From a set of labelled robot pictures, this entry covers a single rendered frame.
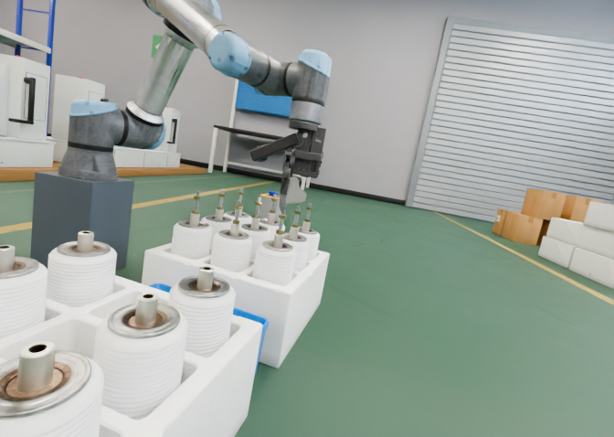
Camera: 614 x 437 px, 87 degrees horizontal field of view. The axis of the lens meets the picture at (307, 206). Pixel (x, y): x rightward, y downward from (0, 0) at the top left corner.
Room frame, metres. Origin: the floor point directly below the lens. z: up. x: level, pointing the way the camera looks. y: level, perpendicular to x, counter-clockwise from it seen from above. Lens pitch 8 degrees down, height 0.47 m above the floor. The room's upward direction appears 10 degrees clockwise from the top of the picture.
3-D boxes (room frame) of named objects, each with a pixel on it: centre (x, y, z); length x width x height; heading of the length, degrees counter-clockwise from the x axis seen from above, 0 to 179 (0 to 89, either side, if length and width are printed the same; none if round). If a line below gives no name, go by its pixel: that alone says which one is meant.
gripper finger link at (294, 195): (0.73, 0.04, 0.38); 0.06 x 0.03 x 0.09; 89
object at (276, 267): (0.75, 0.05, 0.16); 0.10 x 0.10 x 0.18
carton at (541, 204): (3.59, -2.57, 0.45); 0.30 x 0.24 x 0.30; 176
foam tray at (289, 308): (0.90, 0.14, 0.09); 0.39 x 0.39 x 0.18; 75
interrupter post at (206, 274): (0.46, 0.13, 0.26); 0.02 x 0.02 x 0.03
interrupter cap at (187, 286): (0.46, 0.13, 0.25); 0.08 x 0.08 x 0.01
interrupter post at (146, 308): (0.35, 0.16, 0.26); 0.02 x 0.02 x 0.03
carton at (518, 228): (3.61, -2.42, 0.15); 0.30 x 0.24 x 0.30; 173
